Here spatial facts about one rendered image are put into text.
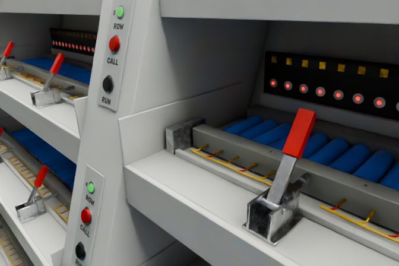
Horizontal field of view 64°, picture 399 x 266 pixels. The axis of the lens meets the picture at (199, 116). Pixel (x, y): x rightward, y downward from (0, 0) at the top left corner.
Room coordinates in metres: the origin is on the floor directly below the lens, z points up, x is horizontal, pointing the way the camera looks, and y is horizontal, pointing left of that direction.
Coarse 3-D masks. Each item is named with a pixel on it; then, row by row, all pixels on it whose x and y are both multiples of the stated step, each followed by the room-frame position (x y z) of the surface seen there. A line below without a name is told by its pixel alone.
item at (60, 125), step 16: (0, 48) 0.83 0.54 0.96; (16, 48) 0.85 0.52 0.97; (32, 48) 0.88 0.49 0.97; (16, 80) 0.69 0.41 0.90; (0, 96) 0.62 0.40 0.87; (16, 96) 0.56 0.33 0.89; (64, 96) 0.56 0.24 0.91; (16, 112) 0.56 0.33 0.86; (32, 112) 0.49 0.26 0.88; (48, 112) 0.48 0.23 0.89; (64, 112) 0.47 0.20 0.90; (80, 112) 0.37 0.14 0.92; (32, 128) 0.51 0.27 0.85; (48, 128) 0.45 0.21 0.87; (64, 128) 0.41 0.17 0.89; (80, 128) 0.37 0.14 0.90; (64, 144) 0.42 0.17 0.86
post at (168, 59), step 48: (144, 0) 0.32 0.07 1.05; (96, 48) 0.37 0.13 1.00; (144, 48) 0.31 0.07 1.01; (192, 48) 0.36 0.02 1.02; (240, 48) 0.42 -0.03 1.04; (96, 96) 0.36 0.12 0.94; (144, 96) 0.32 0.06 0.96; (192, 96) 0.37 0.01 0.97; (96, 144) 0.35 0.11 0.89; (96, 240) 0.33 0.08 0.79; (144, 240) 0.35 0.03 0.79
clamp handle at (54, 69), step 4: (60, 56) 0.52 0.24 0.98; (64, 56) 0.52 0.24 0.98; (56, 60) 0.52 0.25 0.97; (60, 60) 0.52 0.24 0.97; (56, 64) 0.52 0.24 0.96; (60, 64) 0.52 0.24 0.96; (52, 68) 0.52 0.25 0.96; (56, 68) 0.52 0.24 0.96; (52, 72) 0.51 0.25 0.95; (56, 72) 0.52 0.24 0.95; (52, 76) 0.51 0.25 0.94; (48, 80) 0.51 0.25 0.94; (48, 84) 0.51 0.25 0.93; (44, 88) 0.51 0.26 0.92
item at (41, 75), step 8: (8, 64) 0.81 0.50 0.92; (16, 64) 0.76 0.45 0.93; (24, 64) 0.74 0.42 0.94; (24, 72) 0.73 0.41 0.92; (32, 72) 0.69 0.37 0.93; (40, 72) 0.65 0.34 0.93; (48, 72) 0.64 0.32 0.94; (32, 80) 0.64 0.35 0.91; (40, 80) 0.63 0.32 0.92; (56, 80) 0.60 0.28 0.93; (64, 80) 0.57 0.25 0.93; (72, 80) 0.57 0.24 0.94; (80, 88) 0.53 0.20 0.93; (88, 88) 0.51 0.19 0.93; (80, 96) 0.53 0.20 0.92
